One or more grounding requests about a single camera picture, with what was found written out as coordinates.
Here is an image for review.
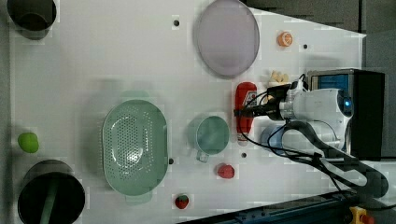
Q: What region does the red strawberry toy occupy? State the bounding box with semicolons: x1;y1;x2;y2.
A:
217;164;235;179

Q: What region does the black cylinder container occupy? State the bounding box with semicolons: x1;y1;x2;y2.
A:
7;0;57;40

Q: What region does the black toaster oven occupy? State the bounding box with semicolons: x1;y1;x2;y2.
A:
306;68;386;161

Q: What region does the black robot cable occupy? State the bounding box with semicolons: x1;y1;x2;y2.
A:
237;73;396;213

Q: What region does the blue bowl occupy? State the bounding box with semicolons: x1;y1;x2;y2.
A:
261;124;284;155

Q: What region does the green cup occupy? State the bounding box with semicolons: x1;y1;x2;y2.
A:
188;115;230;163

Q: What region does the green perforated strainer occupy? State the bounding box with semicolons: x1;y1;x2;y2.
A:
101;91;168;205

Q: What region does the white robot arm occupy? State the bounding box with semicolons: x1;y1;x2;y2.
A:
233;82;390;199

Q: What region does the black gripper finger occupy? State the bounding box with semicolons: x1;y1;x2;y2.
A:
233;108;255;118

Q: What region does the red ketchup bottle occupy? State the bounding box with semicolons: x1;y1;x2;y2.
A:
234;82;257;147

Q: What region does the lilac round plate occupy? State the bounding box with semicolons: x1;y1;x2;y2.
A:
195;0;260;77

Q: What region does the black container with green stick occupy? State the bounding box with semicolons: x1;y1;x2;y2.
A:
18;160;85;224

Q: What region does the orange slice toy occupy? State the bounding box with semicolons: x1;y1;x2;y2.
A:
276;32;293;48

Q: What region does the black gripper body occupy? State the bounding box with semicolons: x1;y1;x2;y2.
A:
253;84;290;120

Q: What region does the yellow red emergency button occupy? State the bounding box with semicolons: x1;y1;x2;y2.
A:
349;206;375;224

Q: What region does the strawberry toy with leaves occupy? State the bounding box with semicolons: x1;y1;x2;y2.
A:
175;194;190;210

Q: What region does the green lime toy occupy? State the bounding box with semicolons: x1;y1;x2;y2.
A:
18;133;39;153

